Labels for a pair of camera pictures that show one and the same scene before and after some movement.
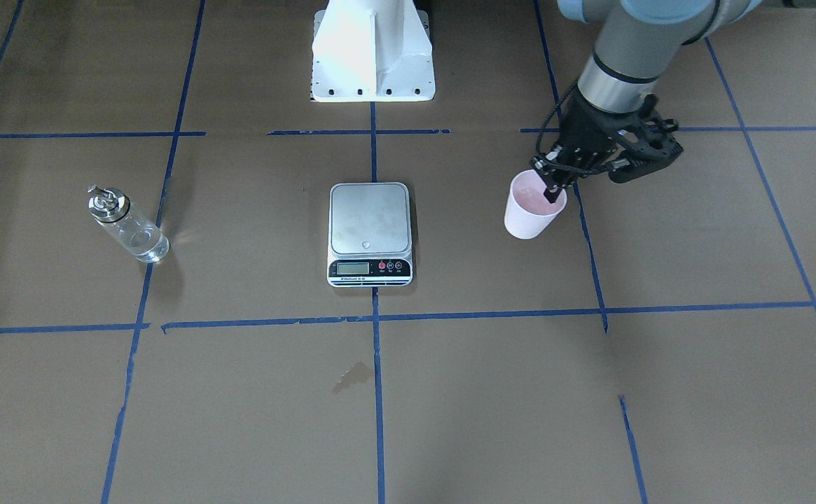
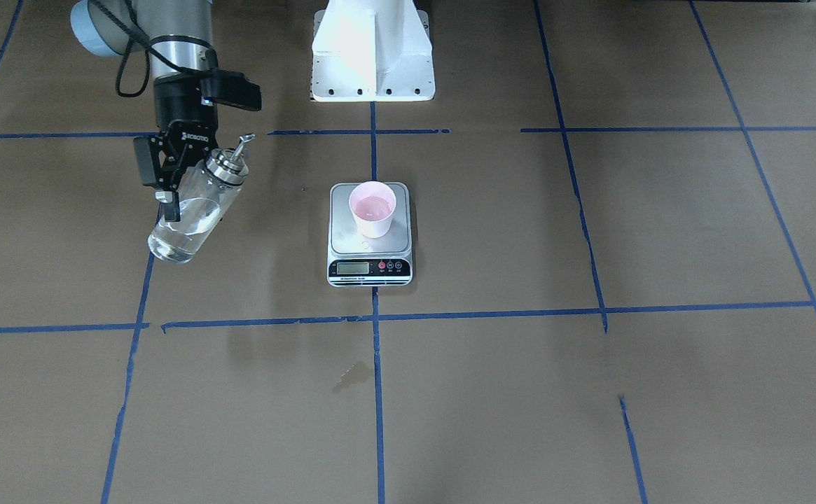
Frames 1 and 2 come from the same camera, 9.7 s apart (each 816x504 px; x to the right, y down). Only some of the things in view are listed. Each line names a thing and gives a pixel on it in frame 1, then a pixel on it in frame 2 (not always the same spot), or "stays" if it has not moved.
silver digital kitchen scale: x=369 y=240 stays
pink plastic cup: x=527 y=211 -> x=373 y=204
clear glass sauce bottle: x=112 y=210 -> x=209 y=190
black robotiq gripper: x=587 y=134 -> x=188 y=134
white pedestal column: x=372 y=50 stays
